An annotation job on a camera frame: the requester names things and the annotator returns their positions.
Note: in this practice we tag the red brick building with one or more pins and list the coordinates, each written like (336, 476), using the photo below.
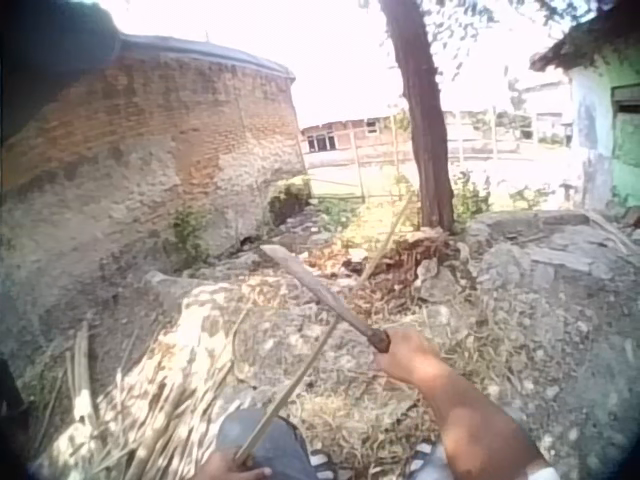
(150, 145)

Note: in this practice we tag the green painted house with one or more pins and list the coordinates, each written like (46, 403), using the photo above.
(600, 115)

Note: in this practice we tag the tree trunk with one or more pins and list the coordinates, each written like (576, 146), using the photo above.
(422, 125)

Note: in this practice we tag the heap of dry wood chips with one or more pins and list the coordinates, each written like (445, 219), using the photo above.
(395, 265)

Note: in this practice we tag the heap of bamboo strips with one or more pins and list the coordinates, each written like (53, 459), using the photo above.
(155, 390)

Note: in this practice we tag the person's legs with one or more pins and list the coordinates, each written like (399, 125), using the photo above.
(267, 445)

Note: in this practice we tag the small green shrub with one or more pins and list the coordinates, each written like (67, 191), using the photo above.
(189, 235)

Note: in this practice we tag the grey stone slab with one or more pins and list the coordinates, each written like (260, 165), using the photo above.
(545, 250)

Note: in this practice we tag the person's left hand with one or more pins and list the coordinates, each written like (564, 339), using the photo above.
(225, 469)

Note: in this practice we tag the person's right hand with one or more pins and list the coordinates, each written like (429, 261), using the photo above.
(407, 357)

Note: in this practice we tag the person's right fingers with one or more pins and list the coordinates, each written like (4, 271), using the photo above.
(384, 364)

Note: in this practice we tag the long bamboo stick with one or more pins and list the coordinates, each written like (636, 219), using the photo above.
(300, 372)

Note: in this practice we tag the bamboo pole fence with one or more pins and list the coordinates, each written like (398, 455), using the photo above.
(370, 165)

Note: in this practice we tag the distant brick building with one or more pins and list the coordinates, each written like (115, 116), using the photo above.
(342, 135)

